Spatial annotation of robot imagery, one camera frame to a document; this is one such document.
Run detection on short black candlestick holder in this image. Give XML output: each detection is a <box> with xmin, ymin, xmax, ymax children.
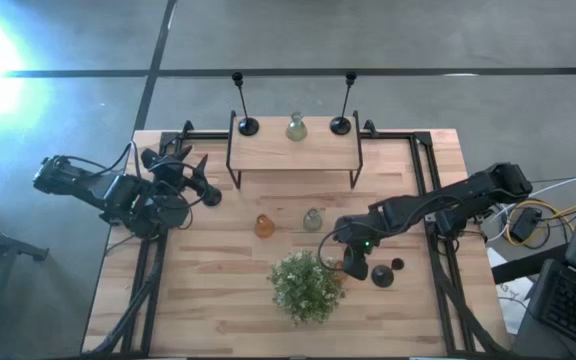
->
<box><xmin>370</xmin><ymin>256</ymin><xmax>406</xmax><ymax>289</ymax></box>
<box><xmin>187</xmin><ymin>172</ymin><xmax>223</xmax><ymax>208</ymax></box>

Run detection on black floor tape strip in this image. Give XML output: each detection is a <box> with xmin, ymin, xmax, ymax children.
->
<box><xmin>5</xmin><ymin>67</ymin><xmax>576</xmax><ymax>79</ymax></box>
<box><xmin>132</xmin><ymin>0</ymin><xmax>178</xmax><ymax>132</ymax></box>

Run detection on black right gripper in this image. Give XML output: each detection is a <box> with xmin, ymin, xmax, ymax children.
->
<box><xmin>331</xmin><ymin>212</ymin><xmax>387</xmax><ymax>281</ymax></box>

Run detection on green plant in black pot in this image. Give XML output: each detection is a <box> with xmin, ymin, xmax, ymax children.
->
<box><xmin>266</xmin><ymin>248</ymin><xmax>348</xmax><ymax>326</ymax></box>

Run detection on black desk beam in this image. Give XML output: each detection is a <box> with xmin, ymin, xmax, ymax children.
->
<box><xmin>490</xmin><ymin>243</ymin><xmax>569</xmax><ymax>285</ymax></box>

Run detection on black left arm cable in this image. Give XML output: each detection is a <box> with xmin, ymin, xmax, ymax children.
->
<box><xmin>60</xmin><ymin>141</ymin><xmax>207</xmax><ymax>232</ymax></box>

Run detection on black power adapter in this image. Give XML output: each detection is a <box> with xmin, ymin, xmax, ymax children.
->
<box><xmin>510</xmin><ymin>206</ymin><xmax>544</xmax><ymax>245</ymax></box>

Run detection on white cable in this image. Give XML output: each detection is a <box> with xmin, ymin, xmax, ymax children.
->
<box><xmin>487</xmin><ymin>173</ymin><xmax>576</xmax><ymax>242</ymax></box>

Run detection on clear glass candle holder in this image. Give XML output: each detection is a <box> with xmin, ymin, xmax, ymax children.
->
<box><xmin>285</xmin><ymin>110</ymin><xmax>309</xmax><ymax>143</ymax></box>
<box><xmin>301</xmin><ymin>207</ymin><xmax>324</xmax><ymax>234</ymax></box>

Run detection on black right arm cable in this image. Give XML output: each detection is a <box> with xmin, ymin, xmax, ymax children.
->
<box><xmin>316</xmin><ymin>219</ymin><xmax>384</xmax><ymax>274</ymax></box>

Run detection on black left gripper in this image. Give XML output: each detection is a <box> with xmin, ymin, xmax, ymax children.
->
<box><xmin>140</xmin><ymin>144</ymin><xmax>210</xmax><ymax>191</ymax></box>

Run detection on wooden shelf black metal legs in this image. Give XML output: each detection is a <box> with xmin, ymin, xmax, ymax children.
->
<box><xmin>225</xmin><ymin>109</ymin><xmax>365</xmax><ymax>191</ymax></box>

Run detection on white paper sheet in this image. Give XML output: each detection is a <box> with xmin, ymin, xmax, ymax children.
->
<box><xmin>486</xmin><ymin>247</ymin><xmax>534</xmax><ymax>337</ymax></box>

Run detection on yellow cable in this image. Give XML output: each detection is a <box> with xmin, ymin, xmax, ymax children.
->
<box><xmin>505</xmin><ymin>198</ymin><xmax>576</xmax><ymax>247</ymax></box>

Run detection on tall black candlestick holder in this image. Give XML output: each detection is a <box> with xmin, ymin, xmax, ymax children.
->
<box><xmin>329</xmin><ymin>70</ymin><xmax>358</xmax><ymax>137</ymax></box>
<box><xmin>231</xmin><ymin>71</ymin><xmax>261</xmax><ymax>137</ymax></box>

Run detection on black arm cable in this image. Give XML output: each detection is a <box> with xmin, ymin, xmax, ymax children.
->
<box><xmin>316</xmin><ymin>219</ymin><xmax>384</xmax><ymax>274</ymax></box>
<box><xmin>60</xmin><ymin>141</ymin><xmax>207</xmax><ymax>232</ymax></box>

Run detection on dark metal stand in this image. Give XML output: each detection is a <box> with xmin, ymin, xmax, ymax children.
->
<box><xmin>0</xmin><ymin>199</ymin><xmax>50</xmax><ymax>360</ymax></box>

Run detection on black metal table frame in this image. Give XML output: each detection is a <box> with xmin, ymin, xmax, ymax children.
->
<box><xmin>87</xmin><ymin>118</ymin><xmax>512</xmax><ymax>359</ymax></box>

